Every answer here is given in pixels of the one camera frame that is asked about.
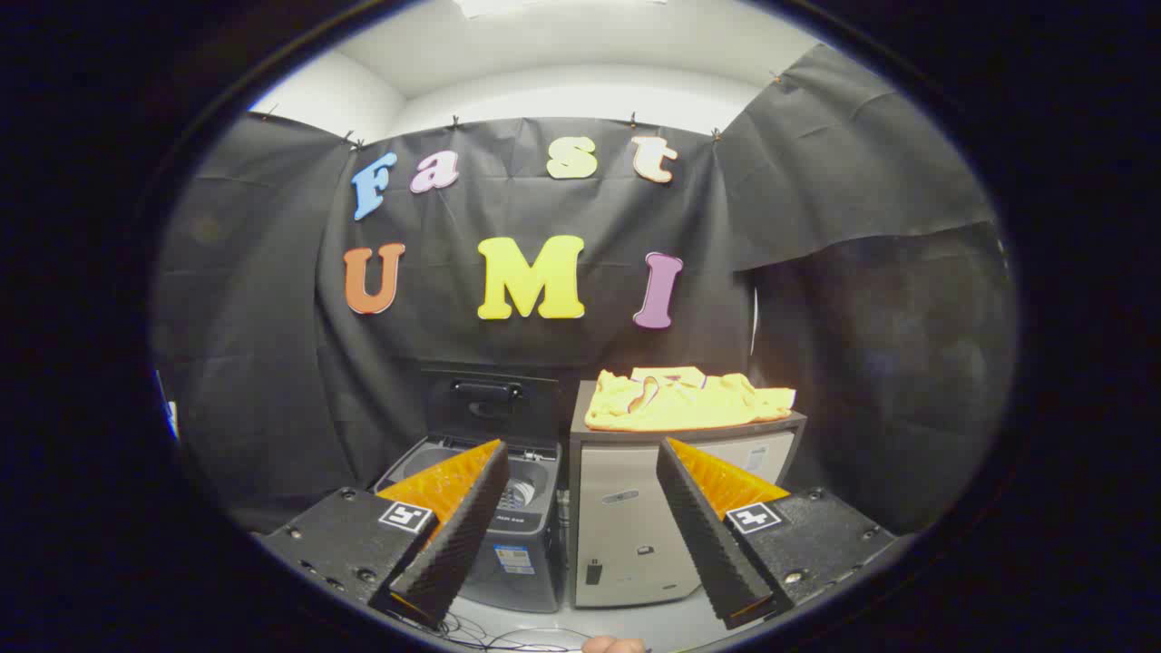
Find beige cabinet with dark frame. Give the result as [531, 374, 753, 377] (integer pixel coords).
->
[568, 379, 808, 609]

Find black backdrop cloth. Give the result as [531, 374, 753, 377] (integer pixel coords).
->
[152, 44, 1019, 536]

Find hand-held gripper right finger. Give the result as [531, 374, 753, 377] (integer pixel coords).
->
[656, 436, 899, 631]

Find black cable bundle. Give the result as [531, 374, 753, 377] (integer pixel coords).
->
[390, 611, 592, 653]

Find yellow shirt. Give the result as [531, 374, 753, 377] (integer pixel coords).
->
[585, 366, 797, 433]

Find grey washing machine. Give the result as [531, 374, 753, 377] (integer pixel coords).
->
[374, 435, 565, 614]

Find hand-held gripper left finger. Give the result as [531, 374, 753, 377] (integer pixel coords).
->
[257, 439, 512, 629]

